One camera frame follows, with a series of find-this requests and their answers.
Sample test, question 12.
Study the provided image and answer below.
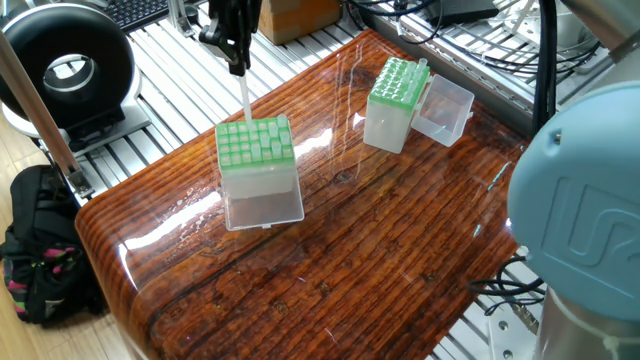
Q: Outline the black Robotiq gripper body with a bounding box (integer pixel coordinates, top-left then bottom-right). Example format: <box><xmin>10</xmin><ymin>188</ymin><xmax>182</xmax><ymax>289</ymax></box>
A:
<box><xmin>206</xmin><ymin>0</ymin><xmax>265</xmax><ymax>37</ymax></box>

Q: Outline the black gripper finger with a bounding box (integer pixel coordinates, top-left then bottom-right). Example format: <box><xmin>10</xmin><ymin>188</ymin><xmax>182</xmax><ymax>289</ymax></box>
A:
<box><xmin>226</xmin><ymin>30</ymin><xmax>253</xmax><ymax>77</ymax></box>
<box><xmin>198</xmin><ymin>24</ymin><xmax>227</xmax><ymax>49</ymax></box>

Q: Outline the clear pipette box green rack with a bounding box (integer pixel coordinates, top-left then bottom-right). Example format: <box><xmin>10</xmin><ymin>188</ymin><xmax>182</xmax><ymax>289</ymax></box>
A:
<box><xmin>362</xmin><ymin>57</ymin><xmax>476</xmax><ymax>154</ymax></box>
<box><xmin>215</xmin><ymin>115</ymin><xmax>306</xmax><ymax>231</ymax></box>

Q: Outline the cardboard box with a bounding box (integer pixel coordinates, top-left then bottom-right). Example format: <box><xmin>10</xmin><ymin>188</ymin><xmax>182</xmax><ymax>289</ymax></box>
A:
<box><xmin>258</xmin><ymin>0</ymin><xmax>346</xmax><ymax>46</ymax></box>

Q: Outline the black keyboard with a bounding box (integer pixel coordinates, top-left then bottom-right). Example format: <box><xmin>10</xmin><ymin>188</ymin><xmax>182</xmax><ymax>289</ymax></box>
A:
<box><xmin>100</xmin><ymin>0</ymin><xmax>171</xmax><ymax>29</ymax></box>

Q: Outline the brown wooden pole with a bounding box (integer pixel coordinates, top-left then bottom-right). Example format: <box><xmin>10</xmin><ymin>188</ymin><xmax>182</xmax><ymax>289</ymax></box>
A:
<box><xmin>0</xmin><ymin>35</ymin><xmax>91</xmax><ymax>196</ymax></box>

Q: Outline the black backpack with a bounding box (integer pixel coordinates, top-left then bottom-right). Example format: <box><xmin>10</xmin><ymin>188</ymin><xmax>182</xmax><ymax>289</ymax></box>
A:
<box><xmin>0</xmin><ymin>165</ymin><xmax>106</xmax><ymax>326</ymax></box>

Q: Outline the silver metal bracket post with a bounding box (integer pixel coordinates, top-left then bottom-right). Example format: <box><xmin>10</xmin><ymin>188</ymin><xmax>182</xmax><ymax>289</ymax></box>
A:
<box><xmin>168</xmin><ymin>0</ymin><xmax>201</xmax><ymax>39</ymax></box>

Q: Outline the black round ring device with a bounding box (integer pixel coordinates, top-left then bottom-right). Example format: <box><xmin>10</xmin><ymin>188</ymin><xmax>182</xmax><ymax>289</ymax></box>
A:
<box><xmin>0</xmin><ymin>5</ymin><xmax>141</xmax><ymax>151</ymax></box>

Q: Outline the black gripper cable bundle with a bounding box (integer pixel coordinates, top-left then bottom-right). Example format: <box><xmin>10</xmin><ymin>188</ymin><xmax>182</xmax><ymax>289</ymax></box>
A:
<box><xmin>340</xmin><ymin>0</ymin><xmax>601</xmax><ymax>126</ymax></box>

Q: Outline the black loose cable with plug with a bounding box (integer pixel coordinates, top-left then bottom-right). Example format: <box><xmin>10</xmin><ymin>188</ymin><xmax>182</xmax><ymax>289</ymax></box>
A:
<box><xmin>468</xmin><ymin>255</ymin><xmax>546</xmax><ymax>336</ymax></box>

